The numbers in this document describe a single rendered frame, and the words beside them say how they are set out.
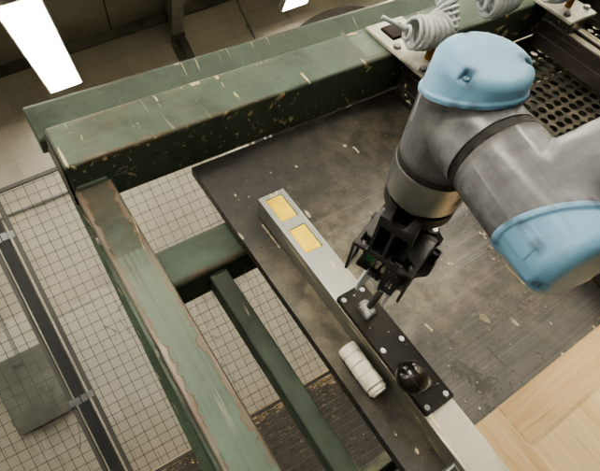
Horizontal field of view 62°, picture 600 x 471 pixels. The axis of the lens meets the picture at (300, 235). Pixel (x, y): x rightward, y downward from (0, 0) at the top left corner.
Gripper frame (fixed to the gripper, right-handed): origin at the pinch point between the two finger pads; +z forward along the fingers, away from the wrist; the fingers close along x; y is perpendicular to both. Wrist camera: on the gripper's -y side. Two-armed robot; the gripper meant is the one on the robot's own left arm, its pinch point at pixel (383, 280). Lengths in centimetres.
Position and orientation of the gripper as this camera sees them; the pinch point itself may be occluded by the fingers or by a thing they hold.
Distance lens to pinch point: 66.6
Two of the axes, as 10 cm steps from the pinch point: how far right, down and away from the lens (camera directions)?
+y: -5.8, 6.3, -5.2
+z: -1.0, 5.7, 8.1
